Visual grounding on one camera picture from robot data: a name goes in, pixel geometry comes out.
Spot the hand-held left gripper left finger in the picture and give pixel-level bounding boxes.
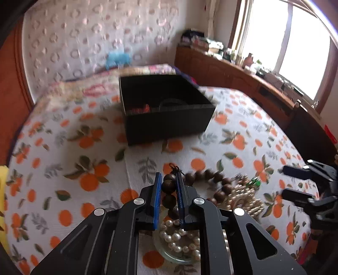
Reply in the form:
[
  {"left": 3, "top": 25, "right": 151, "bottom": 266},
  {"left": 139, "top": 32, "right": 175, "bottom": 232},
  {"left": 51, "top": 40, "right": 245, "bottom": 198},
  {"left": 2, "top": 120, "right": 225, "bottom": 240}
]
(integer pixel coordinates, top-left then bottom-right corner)
[{"left": 30, "top": 172, "right": 162, "bottom": 275}]

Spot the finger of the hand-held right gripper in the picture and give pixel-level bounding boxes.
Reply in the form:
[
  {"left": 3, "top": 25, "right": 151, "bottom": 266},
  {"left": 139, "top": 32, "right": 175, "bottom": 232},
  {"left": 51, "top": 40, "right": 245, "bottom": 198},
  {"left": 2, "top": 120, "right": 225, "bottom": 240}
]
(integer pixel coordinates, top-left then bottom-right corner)
[
  {"left": 282, "top": 159, "right": 338, "bottom": 189},
  {"left": 281, "top": 188, "right": 338, "bottom": 210}
]

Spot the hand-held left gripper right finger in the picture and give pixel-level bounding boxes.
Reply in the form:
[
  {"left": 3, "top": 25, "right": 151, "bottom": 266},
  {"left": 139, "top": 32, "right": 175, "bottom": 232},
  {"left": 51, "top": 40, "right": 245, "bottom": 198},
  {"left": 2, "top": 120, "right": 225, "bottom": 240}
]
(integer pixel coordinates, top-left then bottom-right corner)
[{"left": 176, "top": 172, "right": 307, "bottom": 275}]

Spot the wooden bead bracelet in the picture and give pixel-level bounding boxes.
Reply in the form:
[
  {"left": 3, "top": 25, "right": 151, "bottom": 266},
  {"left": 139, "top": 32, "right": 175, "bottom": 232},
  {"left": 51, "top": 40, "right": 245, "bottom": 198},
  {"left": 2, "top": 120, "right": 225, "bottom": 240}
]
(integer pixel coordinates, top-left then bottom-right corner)
[{"left": 161, "top": 163, "right": 234, "bottom": 221}]

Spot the white pearl necklace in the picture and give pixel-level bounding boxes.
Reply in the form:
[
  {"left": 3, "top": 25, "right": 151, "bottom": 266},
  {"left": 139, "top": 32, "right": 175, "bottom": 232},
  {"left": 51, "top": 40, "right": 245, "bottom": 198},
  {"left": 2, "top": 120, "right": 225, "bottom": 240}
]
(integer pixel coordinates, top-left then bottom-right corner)
[{"left": 158, "top": 219, "right": 202, "bottom": 262}]

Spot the cream pearl bracelet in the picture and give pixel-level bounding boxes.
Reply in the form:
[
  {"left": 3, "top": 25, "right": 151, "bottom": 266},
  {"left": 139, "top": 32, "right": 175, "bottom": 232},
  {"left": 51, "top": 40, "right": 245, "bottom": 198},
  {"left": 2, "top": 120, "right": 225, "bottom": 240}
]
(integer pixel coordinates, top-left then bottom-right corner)
[{"left": 224, "top": 182, "right": 265, "bottom": 218}]

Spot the pale green jade bangle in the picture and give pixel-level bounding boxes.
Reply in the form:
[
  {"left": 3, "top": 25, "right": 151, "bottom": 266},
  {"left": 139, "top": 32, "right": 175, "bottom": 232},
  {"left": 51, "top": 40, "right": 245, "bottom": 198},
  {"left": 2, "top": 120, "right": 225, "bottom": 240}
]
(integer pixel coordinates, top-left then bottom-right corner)
[{"left": 153, "top": 227, "right": 202, "bottom": 265}]

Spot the black storage box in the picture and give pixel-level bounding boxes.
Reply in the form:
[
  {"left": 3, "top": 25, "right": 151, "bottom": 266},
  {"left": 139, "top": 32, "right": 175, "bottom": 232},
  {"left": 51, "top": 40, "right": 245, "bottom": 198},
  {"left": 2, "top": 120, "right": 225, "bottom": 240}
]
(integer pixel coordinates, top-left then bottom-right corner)
[{"left": 118, "top": 74, "right": 216, "bottom": 146}]

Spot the black chair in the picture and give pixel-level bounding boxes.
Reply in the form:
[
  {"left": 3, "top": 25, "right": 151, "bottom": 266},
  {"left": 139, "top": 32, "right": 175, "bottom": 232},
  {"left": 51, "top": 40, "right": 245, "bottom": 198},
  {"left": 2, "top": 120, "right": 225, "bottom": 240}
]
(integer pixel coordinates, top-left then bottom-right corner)
[{"left": 290, "top": 100, "right": 338, "bottom": 170}]

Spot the orange fruit print bedsheet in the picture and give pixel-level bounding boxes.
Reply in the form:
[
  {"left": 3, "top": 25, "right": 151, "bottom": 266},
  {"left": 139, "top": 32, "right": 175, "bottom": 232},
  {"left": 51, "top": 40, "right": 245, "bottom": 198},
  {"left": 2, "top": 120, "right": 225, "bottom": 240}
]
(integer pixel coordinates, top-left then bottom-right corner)
[{"left": 5, "top": 86, "right": 321, "bottom": 275}]

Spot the wooden sideboard cabinet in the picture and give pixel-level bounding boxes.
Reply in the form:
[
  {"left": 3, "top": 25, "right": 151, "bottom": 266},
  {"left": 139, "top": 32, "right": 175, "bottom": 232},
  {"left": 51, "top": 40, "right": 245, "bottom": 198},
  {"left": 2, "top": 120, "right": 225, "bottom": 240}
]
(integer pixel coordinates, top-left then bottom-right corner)
[{"left": 174, "top": 45, "right": 325, "bottom": 130}]

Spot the floral quilt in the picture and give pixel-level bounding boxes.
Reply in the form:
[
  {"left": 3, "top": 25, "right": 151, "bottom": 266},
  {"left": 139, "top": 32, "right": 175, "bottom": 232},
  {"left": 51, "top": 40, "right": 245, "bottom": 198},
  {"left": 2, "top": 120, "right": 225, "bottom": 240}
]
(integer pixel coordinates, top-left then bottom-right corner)
[{"left": 34, "top": 63, "right": 178, "bottom": 107}]

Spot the group of small bottles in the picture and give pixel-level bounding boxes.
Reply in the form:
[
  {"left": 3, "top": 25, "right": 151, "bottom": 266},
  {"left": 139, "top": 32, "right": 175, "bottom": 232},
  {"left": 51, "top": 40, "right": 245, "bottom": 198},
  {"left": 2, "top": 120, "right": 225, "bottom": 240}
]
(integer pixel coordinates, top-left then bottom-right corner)
[{"left": 224, "top": 48, "right": 245, "bottom": 64}]

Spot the window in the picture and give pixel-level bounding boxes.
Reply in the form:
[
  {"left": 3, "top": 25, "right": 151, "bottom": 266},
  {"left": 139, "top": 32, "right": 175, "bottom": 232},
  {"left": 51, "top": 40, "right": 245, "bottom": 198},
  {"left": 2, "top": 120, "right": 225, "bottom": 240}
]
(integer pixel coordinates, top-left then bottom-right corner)
[{"left": 232, "top": 0, "right": 338, "bottom": 107}]

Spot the pile of folded clothes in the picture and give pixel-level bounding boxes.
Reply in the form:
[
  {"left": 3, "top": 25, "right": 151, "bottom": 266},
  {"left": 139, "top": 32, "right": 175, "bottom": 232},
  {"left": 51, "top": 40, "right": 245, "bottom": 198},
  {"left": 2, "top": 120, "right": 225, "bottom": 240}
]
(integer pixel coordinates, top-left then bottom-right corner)
[{"left": 181, "top": 30, "right": 207, "bottom": 46}]

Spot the circle pattern lace curtain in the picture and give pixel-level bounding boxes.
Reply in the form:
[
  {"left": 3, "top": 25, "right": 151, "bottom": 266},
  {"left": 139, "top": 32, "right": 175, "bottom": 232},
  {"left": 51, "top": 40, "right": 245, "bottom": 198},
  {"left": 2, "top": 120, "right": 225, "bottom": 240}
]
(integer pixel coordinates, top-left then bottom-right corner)
[{"left": 21, "top": 0, "right": 212, "bottom": 92}]

